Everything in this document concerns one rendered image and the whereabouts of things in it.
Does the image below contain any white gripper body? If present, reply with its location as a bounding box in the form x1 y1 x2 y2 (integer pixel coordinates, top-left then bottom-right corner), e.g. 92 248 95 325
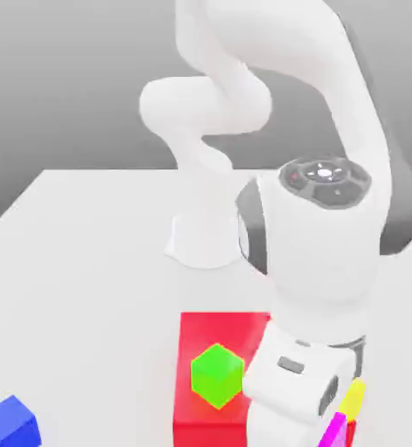
246 401 330 447

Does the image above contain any small magenta cube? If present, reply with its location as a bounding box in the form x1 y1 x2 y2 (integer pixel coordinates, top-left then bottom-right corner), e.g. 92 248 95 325
317 410 349 447

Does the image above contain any small yellow cube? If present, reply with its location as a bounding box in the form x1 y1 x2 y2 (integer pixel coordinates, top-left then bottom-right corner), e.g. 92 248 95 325
337 377 367 423

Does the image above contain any small green cube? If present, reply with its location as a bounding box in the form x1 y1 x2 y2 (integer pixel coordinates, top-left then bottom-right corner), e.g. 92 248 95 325
190 342 246 410

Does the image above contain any small blue cube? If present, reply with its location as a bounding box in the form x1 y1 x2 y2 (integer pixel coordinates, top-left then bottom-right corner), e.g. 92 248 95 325
0 394 43 447

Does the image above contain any large red box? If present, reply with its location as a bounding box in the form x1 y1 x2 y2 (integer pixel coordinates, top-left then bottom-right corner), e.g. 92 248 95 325
173 311 272 447

